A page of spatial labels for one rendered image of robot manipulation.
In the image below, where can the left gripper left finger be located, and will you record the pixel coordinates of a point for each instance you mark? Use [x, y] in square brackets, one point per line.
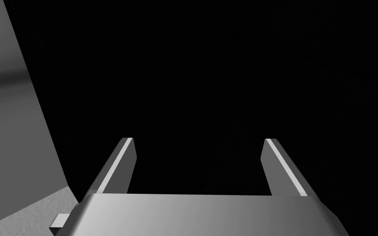
[118, 170]

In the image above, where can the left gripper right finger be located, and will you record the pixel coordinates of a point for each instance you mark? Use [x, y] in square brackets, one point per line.
[280, 173]

